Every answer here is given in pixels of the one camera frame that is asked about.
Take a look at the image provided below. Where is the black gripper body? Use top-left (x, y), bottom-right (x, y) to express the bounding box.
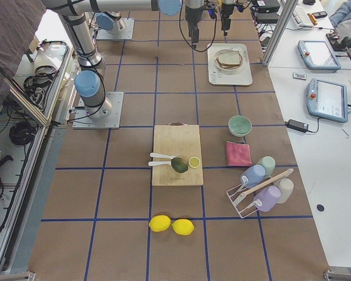
top-left (185, 6), bottom-right (203, 41)
top-left (220, 2), bottom-right (234, 31)

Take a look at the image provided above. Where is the brown-crust bread slice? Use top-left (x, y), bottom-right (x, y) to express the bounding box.
top-left (216, 52), bottom-right (241, 64)

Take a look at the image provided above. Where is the white round plate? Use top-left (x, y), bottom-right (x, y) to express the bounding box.
top-left (213, 49), bottom-right (245, 74)

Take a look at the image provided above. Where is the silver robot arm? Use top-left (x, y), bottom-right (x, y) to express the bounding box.
top-left (42, 1), bottom-right (205, 73)
top-left (96, 1), bottom-right (238, 43)

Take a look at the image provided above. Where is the bread slice on plate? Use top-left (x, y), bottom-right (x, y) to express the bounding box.
top-left (217, 63), bottom-right (241, 70)

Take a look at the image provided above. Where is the white bear tray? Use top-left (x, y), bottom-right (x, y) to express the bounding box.
top-left (207, 43), bottom-right (253, 86)

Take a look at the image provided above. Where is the green bowl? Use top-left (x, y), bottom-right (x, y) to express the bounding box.
top-left (228, 115), bottom-right (252, 137)

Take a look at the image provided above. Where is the teach pendant far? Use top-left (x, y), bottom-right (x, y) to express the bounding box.
top-left (297, 40), bottom-right (342, 73)

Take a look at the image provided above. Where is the teach pendant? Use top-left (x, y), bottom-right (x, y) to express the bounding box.
top-left (306, 78), bottom-right (348, 123)
top-left (297, 40), bottom-right (342, 73)

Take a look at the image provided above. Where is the bamboo cutting board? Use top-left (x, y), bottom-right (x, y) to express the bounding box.
top-left (152, 124), bottom-right (203, 186)

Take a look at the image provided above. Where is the lemon half slice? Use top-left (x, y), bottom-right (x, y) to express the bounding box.
top-left (188, 156), bottom-right (201, 169)

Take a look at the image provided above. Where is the pink cloth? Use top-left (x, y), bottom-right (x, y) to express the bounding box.
top-left (226, 141), bottom-right (252, 167)

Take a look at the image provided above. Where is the black power adapter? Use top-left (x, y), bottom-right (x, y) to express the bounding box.
top-left (285, 119), bottom-right (309, 133)

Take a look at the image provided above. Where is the teach pendant near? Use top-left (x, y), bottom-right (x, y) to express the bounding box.
top-left (306, 78), bottom-right (348, 123)

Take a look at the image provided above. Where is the green lime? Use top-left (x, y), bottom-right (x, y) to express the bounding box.
top-left (171, 157), bottom-right (188, 173)

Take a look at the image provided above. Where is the white plastic knife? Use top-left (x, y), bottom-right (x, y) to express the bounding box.
top-left (148, 160), bottom-right (172, 167)

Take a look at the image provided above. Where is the green cup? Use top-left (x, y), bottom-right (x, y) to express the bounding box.
top-left (257, 156), bottom-right (275, 177)

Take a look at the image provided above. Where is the blue cup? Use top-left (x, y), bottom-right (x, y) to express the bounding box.
top-left (240, 165), bottom-right (266, 189)

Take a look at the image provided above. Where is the beige cup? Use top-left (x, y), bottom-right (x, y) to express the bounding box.
top-left (273, 178), bottom-right (294, 204)

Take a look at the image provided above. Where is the purple cup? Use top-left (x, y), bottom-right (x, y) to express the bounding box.
top-left (254, 186), bottom-right (281, 212)

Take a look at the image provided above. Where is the yellow lemon left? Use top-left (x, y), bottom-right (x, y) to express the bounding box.
top-left (148, 215), bottom-right (171, 232)

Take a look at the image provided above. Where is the yellow lemon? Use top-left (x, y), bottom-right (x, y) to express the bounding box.
top-left (172, 218), bottom-right (195, 236)
top-left (148, 215), bottom-right (171, 232)

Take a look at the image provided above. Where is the yellow lemon right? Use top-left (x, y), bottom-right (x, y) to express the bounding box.
top-left (172, 218), bottom-right (195, 236)

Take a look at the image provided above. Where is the aluminium frame post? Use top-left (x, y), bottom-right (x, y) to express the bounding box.
top-left (261, 0), bottom-right (297, 67)

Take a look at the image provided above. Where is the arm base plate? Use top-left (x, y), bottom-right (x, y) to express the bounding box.
top-left (97, 16), bottom-right (135, 41)
top-left (73, 91), bottom-right (124, 129)

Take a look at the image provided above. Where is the white wire cup rack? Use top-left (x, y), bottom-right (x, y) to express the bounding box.
top-left (226, 169), bottom-right (294, 218)

